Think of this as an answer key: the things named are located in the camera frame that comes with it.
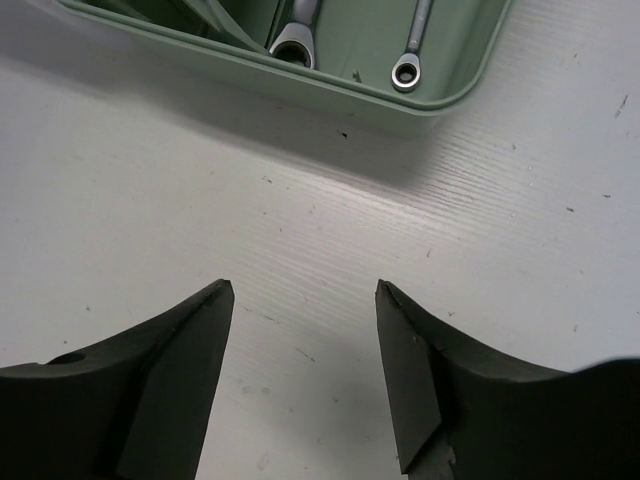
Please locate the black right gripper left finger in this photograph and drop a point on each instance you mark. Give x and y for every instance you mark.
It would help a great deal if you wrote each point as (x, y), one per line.
(133, 406)

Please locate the large silver ratchet wrench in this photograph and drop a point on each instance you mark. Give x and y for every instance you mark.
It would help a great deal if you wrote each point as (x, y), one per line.
(295, 42)

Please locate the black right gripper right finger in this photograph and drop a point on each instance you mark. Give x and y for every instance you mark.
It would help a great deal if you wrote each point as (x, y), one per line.
(461, 409)

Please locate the green plastic toolbox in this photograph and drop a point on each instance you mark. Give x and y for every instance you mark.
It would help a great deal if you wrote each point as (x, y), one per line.
(357, 44)

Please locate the small silver ratchet wrench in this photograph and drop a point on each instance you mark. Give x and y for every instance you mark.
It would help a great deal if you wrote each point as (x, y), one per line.
(406, 72)

